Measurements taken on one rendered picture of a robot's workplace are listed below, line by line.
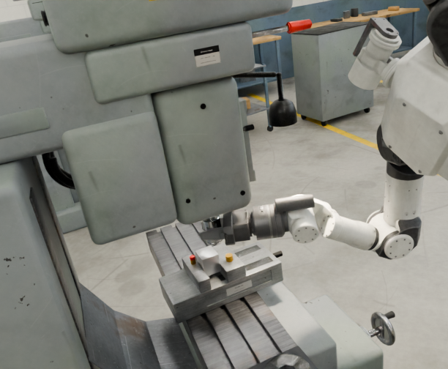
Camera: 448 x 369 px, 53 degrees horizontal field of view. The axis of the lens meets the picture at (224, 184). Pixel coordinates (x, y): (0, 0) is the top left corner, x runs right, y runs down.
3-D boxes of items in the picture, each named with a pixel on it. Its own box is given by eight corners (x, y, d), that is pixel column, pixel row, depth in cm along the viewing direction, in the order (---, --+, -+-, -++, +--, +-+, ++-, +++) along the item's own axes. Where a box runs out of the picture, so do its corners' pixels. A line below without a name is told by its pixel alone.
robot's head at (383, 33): (389, 75, 93) (370, 53, 97) (411, 39, 86) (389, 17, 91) (365, 77, 90) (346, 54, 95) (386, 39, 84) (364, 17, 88)
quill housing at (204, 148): (226, 179, 124) (208, 62, 111) (257, 208, 106) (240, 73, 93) (159, 198, 119) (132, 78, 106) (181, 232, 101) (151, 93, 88)
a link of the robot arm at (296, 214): (269, 220, 121) (311, 215, 121) (274, 250, 113) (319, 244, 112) (265, 189, 114) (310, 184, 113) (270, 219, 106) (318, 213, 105)
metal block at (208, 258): (214, 261, 138) (210, 244, 136) (221, 271, 133) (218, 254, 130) (198, 267, 136) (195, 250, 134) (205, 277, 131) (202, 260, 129)
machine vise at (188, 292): (260, 258, 151) (257, 230, 147) (283, 280, 138) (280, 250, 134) (162, 296, 140) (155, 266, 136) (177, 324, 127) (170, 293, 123)
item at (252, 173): (249, 175, 117) (239, 97, 108) (256, 180, 113) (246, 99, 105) (236, 179, 116) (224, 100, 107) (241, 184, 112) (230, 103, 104)
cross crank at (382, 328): (381, 326, 163) (381, 301, 159) (404, 348, 153) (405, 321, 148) (345, 342, 159) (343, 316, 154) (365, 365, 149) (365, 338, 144)
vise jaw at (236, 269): (225, 252, 144) (224, 241, 143) (247, 275, 132) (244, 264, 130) (208, 258, 143) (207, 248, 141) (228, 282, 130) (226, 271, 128)
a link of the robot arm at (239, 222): (222, 200, 120) (266, 195, 119) (227, 231, 124) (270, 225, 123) (221, 224, 108) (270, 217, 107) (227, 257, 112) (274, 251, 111)
